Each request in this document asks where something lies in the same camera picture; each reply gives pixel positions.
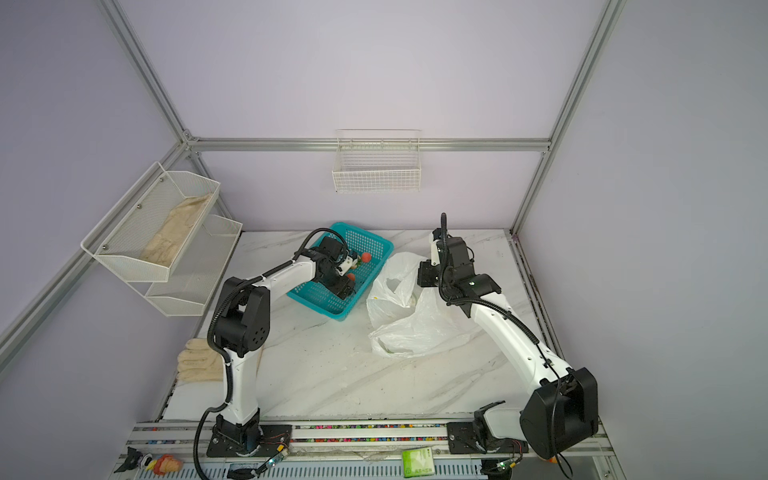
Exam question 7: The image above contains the black small object left rail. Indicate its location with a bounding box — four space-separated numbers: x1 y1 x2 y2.
114 447 144 473

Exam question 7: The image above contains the white mesh shelf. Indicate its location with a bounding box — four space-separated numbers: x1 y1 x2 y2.
80 162 220 283
142 214 242 317

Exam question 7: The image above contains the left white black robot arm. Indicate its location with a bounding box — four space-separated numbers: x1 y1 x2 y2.
206 228 359 454

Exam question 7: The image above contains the upper white mesh shelf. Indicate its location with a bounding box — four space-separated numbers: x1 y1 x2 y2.
80 162 220 283

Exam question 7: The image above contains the lower white mesh shelf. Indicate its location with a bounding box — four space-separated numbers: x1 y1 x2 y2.
142 214 242 317

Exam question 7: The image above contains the aluminium mounting rail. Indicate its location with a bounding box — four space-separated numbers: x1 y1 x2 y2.
122 413 616 464

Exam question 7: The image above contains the teal plastic basket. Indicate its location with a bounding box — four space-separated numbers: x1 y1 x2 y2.
287 222 394 321

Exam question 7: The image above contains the white wire wall basket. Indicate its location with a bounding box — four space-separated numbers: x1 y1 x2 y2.
332 129 422 194

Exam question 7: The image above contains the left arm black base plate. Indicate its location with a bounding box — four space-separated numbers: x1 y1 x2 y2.
206 422 293 458

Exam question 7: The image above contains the beige glove on table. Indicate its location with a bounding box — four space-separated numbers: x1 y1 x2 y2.
177 338 227 383

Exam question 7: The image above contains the white plastic bag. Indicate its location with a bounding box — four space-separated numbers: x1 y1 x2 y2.
366 252 480 359

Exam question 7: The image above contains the beige glove in shelf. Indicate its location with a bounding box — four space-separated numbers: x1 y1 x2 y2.
139 194 211 267

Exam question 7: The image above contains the orange toy left rail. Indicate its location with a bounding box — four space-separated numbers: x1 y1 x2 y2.
149 455 184 476

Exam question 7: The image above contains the green small box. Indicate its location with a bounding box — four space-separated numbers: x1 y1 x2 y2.
401 447 436 479

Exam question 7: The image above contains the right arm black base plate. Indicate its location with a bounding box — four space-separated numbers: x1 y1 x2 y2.
446 420 529 455

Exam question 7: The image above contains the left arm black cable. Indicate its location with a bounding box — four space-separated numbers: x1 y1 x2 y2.
191 226 349 480

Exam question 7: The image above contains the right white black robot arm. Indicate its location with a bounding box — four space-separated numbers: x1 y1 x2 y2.
417 213 599 460

